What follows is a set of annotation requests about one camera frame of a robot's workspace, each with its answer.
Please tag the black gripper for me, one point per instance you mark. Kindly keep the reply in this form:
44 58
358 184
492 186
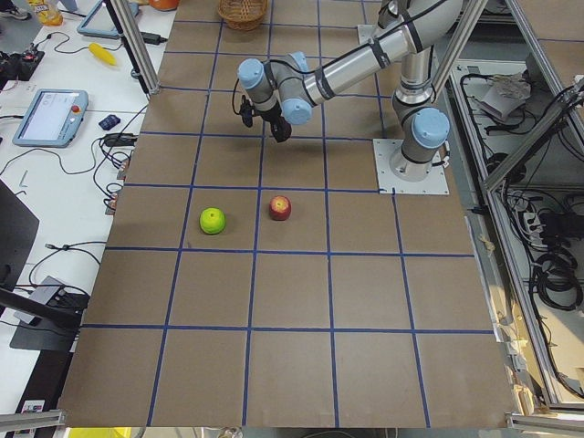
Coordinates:
277 123

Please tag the red yellow apple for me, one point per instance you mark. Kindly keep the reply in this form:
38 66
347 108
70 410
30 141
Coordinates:
279 208

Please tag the wicker basket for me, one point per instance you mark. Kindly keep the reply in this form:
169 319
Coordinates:
244 15

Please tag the green apple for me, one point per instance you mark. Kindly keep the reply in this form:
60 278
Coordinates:
212 221

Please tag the dark checkered pouch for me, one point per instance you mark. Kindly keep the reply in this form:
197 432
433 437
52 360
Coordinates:
109 122

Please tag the orange round object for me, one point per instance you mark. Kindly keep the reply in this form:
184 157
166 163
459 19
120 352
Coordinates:
164 5

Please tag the yellow toy corn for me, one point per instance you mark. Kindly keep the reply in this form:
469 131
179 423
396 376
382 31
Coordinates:
102 54

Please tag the blue teach pendant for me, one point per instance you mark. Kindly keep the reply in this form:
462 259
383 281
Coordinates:
98 23
52 119

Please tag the grey usb hub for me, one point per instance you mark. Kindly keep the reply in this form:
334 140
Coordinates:
50 301

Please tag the black monitor stand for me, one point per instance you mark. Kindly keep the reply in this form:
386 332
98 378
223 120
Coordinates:
19 228

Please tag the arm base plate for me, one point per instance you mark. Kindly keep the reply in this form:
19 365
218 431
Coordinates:
366 33
396 175

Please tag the aluminium frame post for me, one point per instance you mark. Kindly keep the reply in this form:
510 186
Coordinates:
132 40

